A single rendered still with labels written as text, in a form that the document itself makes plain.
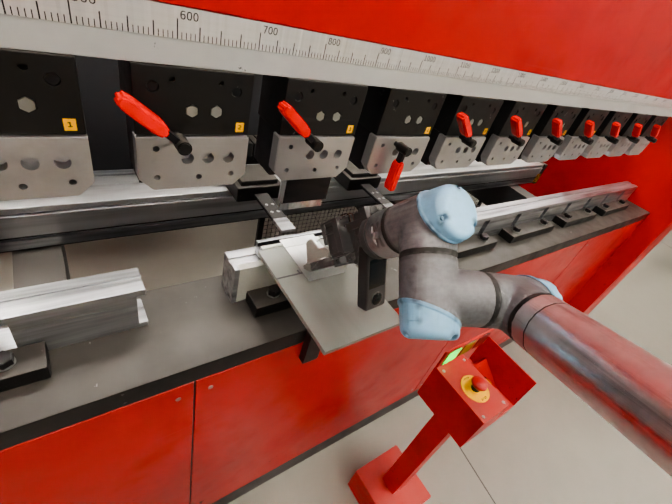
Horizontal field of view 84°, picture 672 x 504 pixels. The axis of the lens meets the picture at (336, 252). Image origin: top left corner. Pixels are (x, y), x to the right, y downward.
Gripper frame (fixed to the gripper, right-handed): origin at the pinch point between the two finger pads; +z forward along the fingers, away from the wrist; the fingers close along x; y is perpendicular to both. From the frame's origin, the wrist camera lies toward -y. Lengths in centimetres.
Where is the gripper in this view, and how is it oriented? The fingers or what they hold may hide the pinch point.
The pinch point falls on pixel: (321, 266)
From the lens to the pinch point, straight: 74.7
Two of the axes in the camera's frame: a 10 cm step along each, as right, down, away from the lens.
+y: -2.4, -9.7, 0.5
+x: -8.2, 1.7, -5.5
